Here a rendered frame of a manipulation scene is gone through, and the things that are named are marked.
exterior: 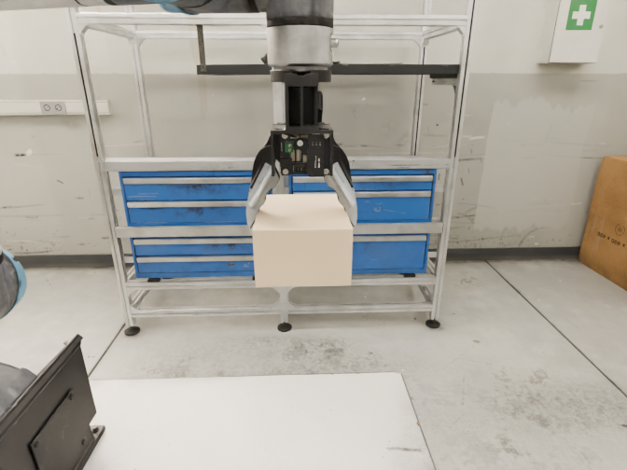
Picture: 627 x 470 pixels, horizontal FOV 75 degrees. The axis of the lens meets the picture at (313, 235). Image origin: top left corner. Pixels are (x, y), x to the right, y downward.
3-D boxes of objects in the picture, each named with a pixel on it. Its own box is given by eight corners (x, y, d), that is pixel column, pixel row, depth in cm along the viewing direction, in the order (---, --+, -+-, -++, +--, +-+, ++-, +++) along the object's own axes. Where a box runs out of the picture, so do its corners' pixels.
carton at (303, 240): (264, 240, 66) (262, 194, 63) (338, 238, 66) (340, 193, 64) (255, 286, 51) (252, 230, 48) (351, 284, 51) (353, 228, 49)
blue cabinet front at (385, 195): (290, 274, 216) (288, 170, 196) (424, 271, 218) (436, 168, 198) (290, 277, 213) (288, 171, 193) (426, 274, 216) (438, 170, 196)
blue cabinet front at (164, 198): (137, 277, 213) (118, 171, 193) (275, 274, 215) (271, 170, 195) (135, 280, 210) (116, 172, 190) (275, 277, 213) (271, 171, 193)
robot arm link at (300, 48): (268, 32, 49) (335, 32, 50) (270, 73, 51) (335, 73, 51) (264, 24, 42) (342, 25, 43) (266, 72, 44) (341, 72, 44)
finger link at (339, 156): (333, 200, 54) (296, 146, 51) (331, 197, 56) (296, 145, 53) (363, 181, 53) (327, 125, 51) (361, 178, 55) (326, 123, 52)
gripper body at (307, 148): (269, 182, 47) (264, 69, 43) (272, 167, 55) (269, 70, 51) (335, 182, 47) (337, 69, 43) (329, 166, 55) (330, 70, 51)
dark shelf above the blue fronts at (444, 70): (215, 78, 220) (215, 66, 218) (435, 78, 225) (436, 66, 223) (197, 77, 179) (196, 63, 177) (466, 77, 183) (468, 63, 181)
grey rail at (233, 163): (105, 167, 198) (104, 158, 196) (450, 164, 204) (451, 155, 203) (96, 172, 189) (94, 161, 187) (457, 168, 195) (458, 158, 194)
